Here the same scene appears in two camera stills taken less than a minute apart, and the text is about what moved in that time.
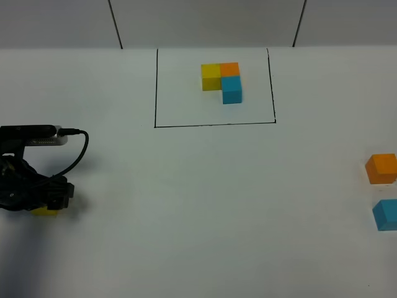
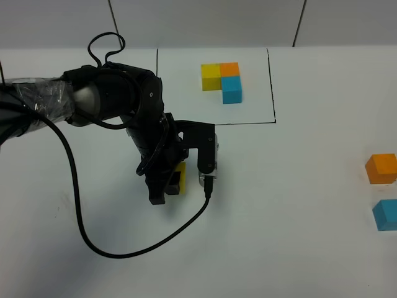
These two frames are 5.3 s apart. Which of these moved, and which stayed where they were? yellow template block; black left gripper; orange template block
Moved: black left gripper
Stayed: yellow template block; orange template block
